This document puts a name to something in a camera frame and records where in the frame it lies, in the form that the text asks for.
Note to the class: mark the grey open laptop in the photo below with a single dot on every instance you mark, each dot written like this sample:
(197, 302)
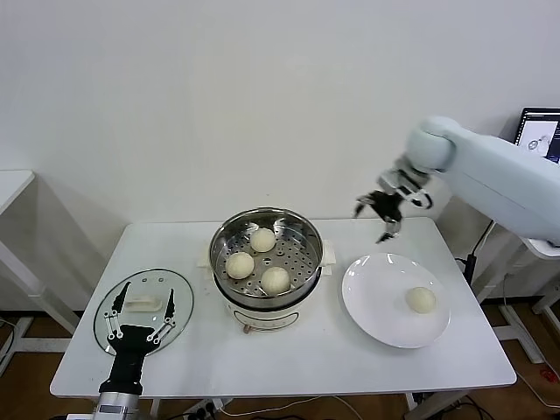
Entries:
(540, 131)

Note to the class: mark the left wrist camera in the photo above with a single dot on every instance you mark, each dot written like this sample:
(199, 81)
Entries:
(81, 416)

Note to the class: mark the stainless steel steamer basket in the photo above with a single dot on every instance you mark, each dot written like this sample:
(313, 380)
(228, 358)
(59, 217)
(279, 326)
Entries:
(302, 262)

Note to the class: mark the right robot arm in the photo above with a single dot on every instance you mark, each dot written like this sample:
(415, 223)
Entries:
(481, 170)

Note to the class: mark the black cylindrical post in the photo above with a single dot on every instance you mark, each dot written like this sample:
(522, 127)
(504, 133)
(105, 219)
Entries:
(470, 269)

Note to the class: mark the white electric cooker pot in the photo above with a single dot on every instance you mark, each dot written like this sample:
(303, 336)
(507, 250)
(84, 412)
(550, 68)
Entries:
(267, 317)

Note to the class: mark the round glass pot lid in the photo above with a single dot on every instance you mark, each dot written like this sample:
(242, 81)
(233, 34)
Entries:
(184, 306)

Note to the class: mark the white round plate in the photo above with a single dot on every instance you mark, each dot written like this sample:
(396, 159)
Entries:
(376, 297)

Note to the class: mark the white laptop side table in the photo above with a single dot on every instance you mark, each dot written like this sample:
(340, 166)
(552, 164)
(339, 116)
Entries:
(542, 251)

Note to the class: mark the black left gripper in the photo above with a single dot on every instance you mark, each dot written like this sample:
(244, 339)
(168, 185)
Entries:
(131, 350)

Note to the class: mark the white power strip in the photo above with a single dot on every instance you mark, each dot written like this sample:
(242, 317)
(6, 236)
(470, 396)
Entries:
(205, 408)

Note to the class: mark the white steamed baozi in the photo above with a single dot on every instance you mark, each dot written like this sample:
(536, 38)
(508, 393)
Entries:
(421, 300)
(263, 240)
(275, 280)
(239, 265)

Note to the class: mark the white empty side table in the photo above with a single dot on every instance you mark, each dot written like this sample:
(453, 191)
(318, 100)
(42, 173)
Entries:
(13, 184)

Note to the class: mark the small red floor object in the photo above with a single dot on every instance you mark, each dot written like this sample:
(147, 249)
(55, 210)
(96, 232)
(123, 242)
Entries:
(547, 375)

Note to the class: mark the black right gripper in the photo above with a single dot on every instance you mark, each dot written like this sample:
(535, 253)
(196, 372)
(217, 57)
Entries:
(389, 205)

